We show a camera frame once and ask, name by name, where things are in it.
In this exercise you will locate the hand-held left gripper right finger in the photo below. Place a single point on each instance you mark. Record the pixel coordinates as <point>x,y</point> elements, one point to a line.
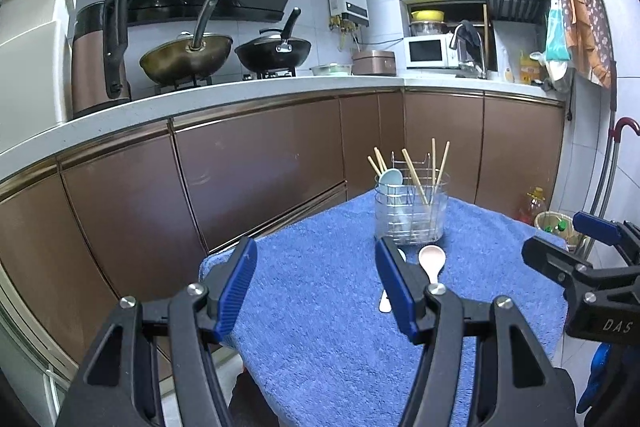
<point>395,287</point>

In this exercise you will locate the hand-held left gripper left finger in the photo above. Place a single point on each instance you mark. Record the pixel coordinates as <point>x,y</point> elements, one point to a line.
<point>240,287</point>

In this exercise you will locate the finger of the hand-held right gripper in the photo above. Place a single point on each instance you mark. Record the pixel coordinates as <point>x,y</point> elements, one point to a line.
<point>595,224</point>
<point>545,254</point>

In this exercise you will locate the white ceramic spoon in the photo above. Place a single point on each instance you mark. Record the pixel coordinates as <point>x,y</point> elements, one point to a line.
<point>385,304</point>

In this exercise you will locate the beige ceramic spoon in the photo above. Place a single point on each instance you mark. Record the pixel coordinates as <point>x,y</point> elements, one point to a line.
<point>432,257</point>

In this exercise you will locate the clear utensil holder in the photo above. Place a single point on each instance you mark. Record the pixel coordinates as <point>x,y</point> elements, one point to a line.
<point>410,227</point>

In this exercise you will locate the light blue ceramic spoon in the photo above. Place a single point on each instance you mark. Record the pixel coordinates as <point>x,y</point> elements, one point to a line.
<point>390,179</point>

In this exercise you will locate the person's right hand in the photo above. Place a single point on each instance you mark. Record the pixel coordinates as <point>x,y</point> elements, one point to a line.
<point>607,372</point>

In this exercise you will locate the wicker basket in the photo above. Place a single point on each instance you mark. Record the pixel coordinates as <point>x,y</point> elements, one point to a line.
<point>547,221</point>

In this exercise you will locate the cooking oil bottle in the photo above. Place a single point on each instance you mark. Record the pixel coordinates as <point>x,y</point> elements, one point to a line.
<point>535,207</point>

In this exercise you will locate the blue towel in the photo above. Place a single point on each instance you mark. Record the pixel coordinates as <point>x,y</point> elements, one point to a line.
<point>325,257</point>

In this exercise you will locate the brown kitchen cabinet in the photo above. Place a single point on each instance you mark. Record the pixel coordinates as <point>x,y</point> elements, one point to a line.
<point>250,167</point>

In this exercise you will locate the grey pole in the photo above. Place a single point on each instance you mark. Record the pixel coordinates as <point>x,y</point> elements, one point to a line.
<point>613,97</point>

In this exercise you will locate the white plastic bag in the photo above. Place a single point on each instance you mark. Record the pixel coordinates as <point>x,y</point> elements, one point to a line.
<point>557,74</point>

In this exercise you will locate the yellow bottle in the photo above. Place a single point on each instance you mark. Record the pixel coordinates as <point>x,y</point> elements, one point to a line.
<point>529,69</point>

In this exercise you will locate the white bottle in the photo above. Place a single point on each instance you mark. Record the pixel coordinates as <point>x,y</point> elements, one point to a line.
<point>508,67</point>

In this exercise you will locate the teal cloth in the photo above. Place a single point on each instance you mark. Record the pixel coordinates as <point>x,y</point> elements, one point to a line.
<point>556,37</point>

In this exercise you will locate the white countertop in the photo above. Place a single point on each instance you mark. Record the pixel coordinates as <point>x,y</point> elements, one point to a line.
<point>200,99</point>

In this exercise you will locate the chrome faucet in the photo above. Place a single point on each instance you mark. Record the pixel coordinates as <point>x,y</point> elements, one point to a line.
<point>484,62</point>

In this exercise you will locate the gas stove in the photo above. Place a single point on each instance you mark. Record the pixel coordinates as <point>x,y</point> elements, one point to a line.
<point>190,84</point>

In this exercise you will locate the brown rice cooker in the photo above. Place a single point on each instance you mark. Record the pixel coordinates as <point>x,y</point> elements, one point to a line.
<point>375,63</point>

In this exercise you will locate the white microwave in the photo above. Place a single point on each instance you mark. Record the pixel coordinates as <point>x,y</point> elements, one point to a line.
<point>425,52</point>

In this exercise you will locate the golden wok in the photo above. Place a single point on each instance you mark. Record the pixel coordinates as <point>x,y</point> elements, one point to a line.
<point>185,57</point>

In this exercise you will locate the black frying pan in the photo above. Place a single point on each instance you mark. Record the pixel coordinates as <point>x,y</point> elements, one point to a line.
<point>272,52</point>

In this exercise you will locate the glass pot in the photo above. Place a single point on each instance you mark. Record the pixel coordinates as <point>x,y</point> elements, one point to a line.
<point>427,28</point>

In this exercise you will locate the tall brown appliance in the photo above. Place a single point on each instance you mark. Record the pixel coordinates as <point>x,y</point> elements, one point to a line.
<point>90,67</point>

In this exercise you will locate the yellow bowl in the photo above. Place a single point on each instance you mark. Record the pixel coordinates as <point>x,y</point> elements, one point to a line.
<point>427,15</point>

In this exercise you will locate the white refrigerator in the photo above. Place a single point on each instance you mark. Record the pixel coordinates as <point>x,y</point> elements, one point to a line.
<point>30,57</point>

